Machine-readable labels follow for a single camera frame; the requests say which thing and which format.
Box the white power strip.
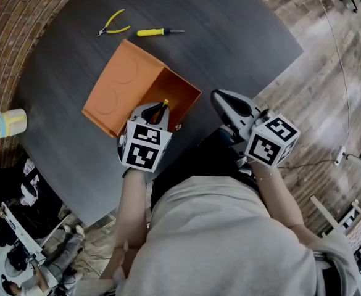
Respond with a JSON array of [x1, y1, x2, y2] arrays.
[[334, 146, 347, 167]]

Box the yellow handled screwdriver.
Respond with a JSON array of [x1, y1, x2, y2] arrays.
[[136, 27, 186, 38]]

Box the black floor cable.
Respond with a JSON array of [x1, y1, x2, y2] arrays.
[[278, 158, 338, 170]]

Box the person's left forearm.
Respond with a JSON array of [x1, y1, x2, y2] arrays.
[[99, 167, 152, 289]]

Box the white floor cable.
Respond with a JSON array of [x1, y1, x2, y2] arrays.
[[309, 0, 353, 154]]

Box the white cup with yellow handle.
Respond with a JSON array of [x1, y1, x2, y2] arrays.
[[0, 107, 28, 140]]

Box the yellow handled pliers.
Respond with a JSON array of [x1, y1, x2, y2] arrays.
[[96, 9, 131, 38]]

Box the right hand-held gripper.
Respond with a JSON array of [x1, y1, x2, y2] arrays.
[[210, 89, 301, 168]]

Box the black bag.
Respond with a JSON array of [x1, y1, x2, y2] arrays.
[[12, 158, 64, 239]]

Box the thin wrist bracelet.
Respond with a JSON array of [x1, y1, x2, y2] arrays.
[[255, 170, 281, 183]]

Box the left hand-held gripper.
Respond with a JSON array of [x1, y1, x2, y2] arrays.
[[116, 102, 173, 178]]

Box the person's grey shirt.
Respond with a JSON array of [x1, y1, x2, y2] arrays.
[[115, 176, 361, 296]]

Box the black yellow tool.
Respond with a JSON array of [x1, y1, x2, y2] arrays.
[[155, 99, 170, 125]]

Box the person's right forearm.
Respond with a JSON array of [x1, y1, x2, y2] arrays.
[[250, 158, 318, 243]]

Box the orange cardboard box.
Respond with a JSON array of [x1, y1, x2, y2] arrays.
[[81, 39, 203, 139]]

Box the person's shoe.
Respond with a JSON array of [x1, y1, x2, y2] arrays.
[[236, 154, 257, 176], [218, 125, 246, 144]]

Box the white desk frame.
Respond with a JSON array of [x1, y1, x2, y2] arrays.
[[309, 192, 361, 277]]

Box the person's black trousers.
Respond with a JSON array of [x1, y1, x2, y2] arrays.
[[151, 128, 261, 211]]

